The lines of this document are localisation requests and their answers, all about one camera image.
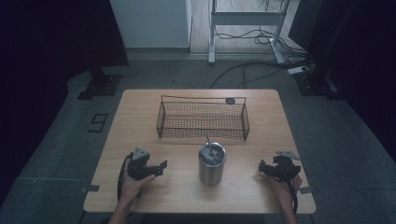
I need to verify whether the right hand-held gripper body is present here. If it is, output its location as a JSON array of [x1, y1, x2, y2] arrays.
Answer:
[[272, 150, 302, 182]]

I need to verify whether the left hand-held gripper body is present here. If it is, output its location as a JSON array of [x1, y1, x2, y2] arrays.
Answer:
[[127, 147, 157, 182]]

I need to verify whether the person's right hand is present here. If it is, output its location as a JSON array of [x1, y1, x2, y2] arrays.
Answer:
[[269, 175, 304, 203]]

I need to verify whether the person's left hand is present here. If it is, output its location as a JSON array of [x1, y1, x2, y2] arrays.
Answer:
[[119, 161, 156, 203]]

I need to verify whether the grey tape piece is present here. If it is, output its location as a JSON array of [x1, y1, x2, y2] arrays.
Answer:
[[299, 185, 319, 195], [80, 184, 101, 193]]

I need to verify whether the steel tumbler cup with lid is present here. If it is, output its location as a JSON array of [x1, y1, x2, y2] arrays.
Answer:
[[198, 141, 228, 188]]

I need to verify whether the black stand base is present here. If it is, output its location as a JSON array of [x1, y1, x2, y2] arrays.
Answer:
[[77, 66, 123, 101], [293, 70, 341, 101]]

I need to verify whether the white power strip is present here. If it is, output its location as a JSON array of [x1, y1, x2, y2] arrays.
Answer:
[[286, 65, 310, 76]]

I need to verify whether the dark curtain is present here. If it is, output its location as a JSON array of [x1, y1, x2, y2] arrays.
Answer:
[[288, 0, 396, 162], [0, 0, 131, 203]]

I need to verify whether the white cabinet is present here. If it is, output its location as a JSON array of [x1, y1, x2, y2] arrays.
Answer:
[[108, 0, 193, 49]]

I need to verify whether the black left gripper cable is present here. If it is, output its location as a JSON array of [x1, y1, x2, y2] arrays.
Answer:
[[117, 153, 134, 202]]

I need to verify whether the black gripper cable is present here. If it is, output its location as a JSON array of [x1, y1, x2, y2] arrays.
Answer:
[[117, 153, 134, 202], [280, 167, 300, 217]]

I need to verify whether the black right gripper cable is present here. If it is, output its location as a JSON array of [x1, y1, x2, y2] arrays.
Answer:
[[280, 167, 300, 217]]

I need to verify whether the wire mesh basket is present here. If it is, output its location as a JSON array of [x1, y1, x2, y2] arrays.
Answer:
[[155, 94, 251, 141]]

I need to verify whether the long black floor cable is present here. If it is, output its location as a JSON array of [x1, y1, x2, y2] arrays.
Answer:
[[209, 59, 314, 91]]

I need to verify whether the tangle of floor cables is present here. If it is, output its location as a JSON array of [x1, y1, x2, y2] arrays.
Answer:
[[214, 0, 310, 60]]

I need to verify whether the white desk frame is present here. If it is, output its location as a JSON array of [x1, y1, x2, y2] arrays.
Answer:
[[207, 0, 292, 65]]

